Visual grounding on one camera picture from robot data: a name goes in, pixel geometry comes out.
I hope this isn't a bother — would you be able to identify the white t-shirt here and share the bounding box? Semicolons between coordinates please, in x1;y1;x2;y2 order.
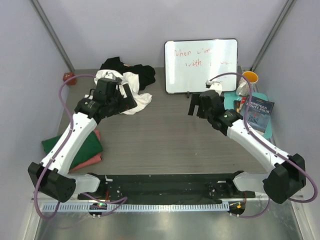
84;69;152;115

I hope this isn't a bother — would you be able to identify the blue Nineteen Eighty-Four book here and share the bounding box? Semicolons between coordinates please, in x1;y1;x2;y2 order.
247;96;275;139

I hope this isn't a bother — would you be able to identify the brown Edward Tulane book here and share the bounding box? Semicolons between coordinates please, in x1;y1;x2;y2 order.
233;97;247;113

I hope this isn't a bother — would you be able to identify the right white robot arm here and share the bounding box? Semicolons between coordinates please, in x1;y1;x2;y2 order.
188;90;306;204

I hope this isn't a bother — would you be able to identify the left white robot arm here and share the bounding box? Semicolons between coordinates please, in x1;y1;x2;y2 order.
27;77;137;203

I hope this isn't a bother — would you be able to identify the teal cutting board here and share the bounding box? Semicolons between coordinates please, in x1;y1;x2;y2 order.
223;91;275;140

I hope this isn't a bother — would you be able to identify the black t-shirt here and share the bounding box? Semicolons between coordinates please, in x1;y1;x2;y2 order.
100;56;156;91

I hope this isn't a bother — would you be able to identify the white whiteboard with writing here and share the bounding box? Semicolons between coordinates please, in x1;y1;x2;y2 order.
164;38;238;94

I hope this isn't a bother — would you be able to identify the red cube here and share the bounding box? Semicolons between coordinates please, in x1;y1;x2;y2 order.
62;72;77;86

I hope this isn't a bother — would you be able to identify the folded green t-shirt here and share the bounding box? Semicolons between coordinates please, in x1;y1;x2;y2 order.
41;131;104;171

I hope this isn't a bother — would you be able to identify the white mug yellow inside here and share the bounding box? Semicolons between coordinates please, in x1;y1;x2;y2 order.
236;71;259;97

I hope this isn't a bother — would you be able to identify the folded pink t-shirt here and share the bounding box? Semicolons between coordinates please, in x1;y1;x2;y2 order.
68;129;103;172

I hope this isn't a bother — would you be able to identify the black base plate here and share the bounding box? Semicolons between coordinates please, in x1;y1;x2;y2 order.
90;173;256;205

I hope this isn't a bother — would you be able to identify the left aluminium frame post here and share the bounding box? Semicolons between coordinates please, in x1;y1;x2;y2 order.
29;0;75;72

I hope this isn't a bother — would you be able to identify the aluminium frame post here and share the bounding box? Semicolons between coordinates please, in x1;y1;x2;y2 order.
29;0;75;72
249;0;297;72

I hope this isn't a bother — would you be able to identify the slotted cable duct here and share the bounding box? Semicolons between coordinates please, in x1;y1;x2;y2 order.
41;202;230;213

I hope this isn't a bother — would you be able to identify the right aluminium frame post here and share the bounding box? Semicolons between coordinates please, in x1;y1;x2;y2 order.
249;0;297;72

